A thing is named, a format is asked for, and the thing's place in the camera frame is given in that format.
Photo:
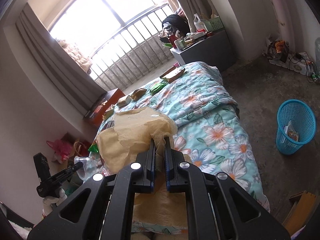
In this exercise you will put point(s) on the green foil snack bag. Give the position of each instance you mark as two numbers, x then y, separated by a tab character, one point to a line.
154	89

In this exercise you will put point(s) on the pink plastic bag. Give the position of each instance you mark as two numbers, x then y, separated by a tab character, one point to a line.
62	150

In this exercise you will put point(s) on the beige paper bag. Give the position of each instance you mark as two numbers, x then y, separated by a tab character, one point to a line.
132	134

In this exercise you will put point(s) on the white gloved left hand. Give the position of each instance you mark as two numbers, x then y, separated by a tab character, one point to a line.
49	201

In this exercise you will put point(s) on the rolled floral wallpaper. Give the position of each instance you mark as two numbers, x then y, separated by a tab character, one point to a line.
284	22

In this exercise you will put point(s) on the blue mesh waste basket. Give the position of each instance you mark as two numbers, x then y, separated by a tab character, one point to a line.
296	126

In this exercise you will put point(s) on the metal window railing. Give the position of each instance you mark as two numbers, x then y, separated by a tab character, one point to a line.
133	52

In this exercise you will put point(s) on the orange cardboard box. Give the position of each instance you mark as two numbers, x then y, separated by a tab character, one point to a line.
95	115

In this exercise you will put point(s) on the green plastic basket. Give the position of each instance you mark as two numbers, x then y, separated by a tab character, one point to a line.
213	24

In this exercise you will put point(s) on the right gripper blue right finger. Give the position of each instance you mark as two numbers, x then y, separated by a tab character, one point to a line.
172	159

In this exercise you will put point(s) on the brown snack packet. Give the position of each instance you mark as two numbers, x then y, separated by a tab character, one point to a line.
172	74

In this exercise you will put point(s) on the black clothes pile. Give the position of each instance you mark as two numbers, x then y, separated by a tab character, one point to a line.
178	22

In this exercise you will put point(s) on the red thermos bottle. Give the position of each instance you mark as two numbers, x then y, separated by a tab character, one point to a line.
172	38

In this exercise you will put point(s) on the floral blue bed quilt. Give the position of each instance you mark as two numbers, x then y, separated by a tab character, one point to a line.
208	126

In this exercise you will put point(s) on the floor clutter power strip pile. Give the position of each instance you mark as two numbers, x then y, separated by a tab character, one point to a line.
278	53

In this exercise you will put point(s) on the dark grey side cabinet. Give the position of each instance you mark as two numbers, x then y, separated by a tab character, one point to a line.
215	51

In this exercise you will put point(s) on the grey left curtain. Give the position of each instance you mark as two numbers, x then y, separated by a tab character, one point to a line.
65	74

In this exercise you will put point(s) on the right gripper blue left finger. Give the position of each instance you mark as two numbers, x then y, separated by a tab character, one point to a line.
148	163

